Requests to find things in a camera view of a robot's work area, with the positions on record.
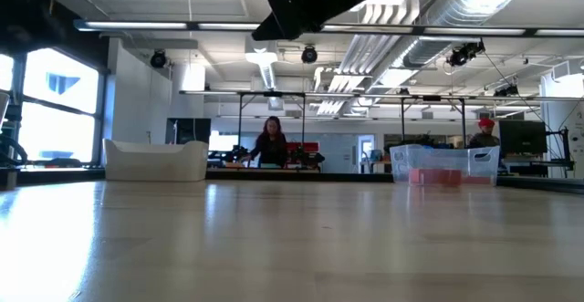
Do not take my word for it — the white opaque plastic bin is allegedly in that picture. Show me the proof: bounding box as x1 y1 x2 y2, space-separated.
103 138 210 183

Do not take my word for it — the ribbed silver air duct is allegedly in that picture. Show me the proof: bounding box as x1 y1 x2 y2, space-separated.
401 0 533 70

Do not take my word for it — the long ceiling light strip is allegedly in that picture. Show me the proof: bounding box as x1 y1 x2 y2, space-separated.
321 24 584 37
74 18 261 33

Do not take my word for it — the black metal rig frame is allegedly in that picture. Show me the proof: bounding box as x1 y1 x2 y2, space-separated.
400 94 467 149
235 90 308 169

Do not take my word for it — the large bright window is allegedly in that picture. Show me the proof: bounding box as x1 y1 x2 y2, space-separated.
0 41 101 165

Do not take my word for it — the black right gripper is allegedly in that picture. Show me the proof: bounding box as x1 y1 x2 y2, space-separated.
250 0 349 43

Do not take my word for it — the red wooden cube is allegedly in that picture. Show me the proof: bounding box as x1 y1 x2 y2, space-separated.
428 169 463 187

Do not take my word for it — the black ceiling camera mount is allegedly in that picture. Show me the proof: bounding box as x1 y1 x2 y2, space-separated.
445 40 486 68

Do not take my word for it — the red box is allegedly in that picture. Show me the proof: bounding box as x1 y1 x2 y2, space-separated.
287 141 321 154

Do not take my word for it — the black aluminium table frame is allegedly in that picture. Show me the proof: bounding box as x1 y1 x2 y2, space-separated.
0 167 584 196

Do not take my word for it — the black monitor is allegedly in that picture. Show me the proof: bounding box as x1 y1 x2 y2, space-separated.
498 119 548 155

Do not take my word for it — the person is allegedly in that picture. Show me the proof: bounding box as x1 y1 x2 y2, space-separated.
247 115 290 169
468 118 501 151

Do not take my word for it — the clear plastic bin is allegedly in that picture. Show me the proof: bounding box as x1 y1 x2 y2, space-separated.
389 143 501 187

